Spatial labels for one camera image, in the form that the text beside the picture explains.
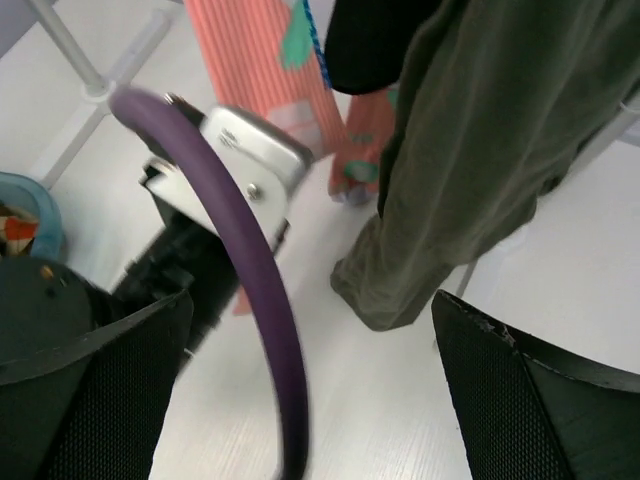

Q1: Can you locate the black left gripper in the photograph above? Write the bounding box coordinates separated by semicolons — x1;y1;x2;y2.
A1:
114;198;239;350

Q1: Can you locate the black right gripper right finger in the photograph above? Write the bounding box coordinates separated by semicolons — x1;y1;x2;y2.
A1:
431;290;639;479

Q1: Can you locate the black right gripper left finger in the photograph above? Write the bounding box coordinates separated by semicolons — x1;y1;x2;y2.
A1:
1;292;193;479

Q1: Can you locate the pink patterned sock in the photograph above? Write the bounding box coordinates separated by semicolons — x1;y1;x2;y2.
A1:
182;0;349;316
328;85;398;205

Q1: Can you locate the beige argyle sock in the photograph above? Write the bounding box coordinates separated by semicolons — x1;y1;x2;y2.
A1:
0;203;39;258

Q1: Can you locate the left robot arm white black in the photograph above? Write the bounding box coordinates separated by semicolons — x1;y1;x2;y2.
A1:
1;199;239;385

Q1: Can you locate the teal plastic basin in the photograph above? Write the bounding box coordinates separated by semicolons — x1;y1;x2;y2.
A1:
1;173;64;260

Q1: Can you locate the silver clothes rack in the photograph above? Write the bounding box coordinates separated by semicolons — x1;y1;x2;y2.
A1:
27;1;183;188

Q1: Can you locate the olive green hanging garment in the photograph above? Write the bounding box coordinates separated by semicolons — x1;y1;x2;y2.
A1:
331;1;639;331

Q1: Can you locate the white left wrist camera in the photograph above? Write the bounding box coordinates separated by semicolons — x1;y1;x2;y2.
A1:
139;94;314;250

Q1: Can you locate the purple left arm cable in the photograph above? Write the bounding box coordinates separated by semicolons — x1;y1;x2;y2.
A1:
109;87;309;480

